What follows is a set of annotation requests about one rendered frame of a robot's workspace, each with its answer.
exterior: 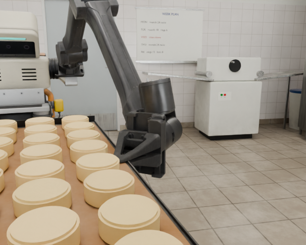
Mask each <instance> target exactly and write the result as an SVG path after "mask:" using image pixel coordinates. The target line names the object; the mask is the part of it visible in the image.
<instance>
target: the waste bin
mask: <svg viewBox="0 0 306 245"><path fill-rule="evenodd" d="M289 91H290V98H289V127H290V128H292V129H297V130H299V127H298V119H299V110H300V101H301V92H302V89H290V90H289Z"/></svg>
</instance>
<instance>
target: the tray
mask: <svg viewBox="0 0 306 245"><path fill-rule="evenodd" d="M87 117H88V118H89V122H90V123H94V124H95V125H96V126H97V127H98V129H99V130H100V131H101V132H102V134H103V135H104V136H105V137H106V139H107V140H108V141H109V143H110V144H111V145H112V146H113V148H114V149H115V148H116V145H115V144H114V143H113V142H112V140H111V139H110V138H109V137H108V136H107V134H106V133H105V132H104V131H103V130H102V128H101V127H100V126H99V125H98V124H97V122H96V121H95V116H87ZM53 119H54V123H55V125H62V118H53ZM25 121H26V120H20V121H16V122H17V128H26V127H25ZM125 163H126V164H127V165H128V167H129V168H130V169H131V170H132V172H133V173H134V174H135V175H136V177H137V178H138V179H139V181H140V182H141V183H142V184H143V186H144V187H145V188H146V189H147V191H148V192H149V193H150V194H151V196H152V197H153V198H154V199H155V201H156V202H157V203H158V204H159V206H160V207H161V208H162V210H163V211H164V212H165V213H166V215H167V216H168V217H169V218H170V219H171V221H172V222H173V223H174V224H175V226H176V227H177V228H178V229H179V231H180V232H181V233H182V235H183V236H184V237H185V238H186V240H187V241H188V242H189V243H190V245H199V244H198V243H197V242H196V241H195V239H194V238H193V237H192V236H191V235H190V233H189V232H188V231H187V230H186V229H185V227H184V226H183V225H182V224H181V223H180V221H179V220H178V219H177V218H176V217H175V215H174V214H173V213H172V212H171V211H170V209H169V208H168V207H167V206H166V205H165V203H164V202H163V201H162V200H161V199H160V197H159V196H158V195H157V194H156V193H155V191H154V190H153V189H152V188H151V187H150V186H149V184H148V183H147V182H146V181H145V179H144V178H143V177H142V176H141V175H140V173H139V172H138V171H137V170H136V169H135V168H134V166H133V165H132V164H131V163H130V162H129V161H125Z"/></svg>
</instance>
